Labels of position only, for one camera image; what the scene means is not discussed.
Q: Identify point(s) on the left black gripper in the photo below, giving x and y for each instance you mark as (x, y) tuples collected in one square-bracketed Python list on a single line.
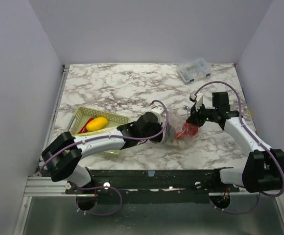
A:
[(157, 138)]

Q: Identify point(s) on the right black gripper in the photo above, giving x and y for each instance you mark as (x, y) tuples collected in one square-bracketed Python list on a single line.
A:
[(196, 118)]

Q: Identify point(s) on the clear zip top bag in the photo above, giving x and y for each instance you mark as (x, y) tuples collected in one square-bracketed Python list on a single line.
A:
[(176, 126)]

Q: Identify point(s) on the yellow fake lemon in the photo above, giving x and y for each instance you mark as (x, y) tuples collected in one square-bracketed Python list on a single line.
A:
[(97, 124)]

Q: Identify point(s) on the red fake chili pepper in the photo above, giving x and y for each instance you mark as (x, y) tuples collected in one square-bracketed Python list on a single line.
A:
[(84, 128)]

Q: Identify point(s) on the green fake celery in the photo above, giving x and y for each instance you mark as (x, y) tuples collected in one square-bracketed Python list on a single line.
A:
[(104, 130)]

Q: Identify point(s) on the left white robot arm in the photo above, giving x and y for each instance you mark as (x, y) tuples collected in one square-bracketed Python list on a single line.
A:
[(62, 156)]

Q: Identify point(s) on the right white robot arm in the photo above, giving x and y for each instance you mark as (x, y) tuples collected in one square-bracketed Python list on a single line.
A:
[(264, 168)]

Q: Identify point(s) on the red fake tomato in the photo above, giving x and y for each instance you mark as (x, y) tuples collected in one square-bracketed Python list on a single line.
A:
[(187, 130)]

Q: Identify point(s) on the grey fake fish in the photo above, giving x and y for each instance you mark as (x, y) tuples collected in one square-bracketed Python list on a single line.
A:
[(176, 143)]

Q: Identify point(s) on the clear plastic organizer box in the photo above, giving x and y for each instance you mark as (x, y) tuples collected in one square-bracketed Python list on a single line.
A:
[(193, 71)]

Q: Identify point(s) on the green plastic basket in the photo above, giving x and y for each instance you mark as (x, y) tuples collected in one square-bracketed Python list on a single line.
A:
[(82, 114)]

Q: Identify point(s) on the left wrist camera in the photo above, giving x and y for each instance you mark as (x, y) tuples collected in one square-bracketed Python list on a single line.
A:
[(158, 111)]

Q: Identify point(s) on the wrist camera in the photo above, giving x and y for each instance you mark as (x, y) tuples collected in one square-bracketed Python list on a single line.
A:
[(158, 111), (197, 98)]

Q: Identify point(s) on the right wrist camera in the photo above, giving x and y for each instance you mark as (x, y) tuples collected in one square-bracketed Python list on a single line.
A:
[(197, 98)]

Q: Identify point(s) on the black table front rail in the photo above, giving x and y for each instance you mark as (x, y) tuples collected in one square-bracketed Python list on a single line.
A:
[(153, 186)]

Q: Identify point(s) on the aluminium frame extrusion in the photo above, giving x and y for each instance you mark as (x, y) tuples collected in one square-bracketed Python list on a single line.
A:
[(44, 187)]

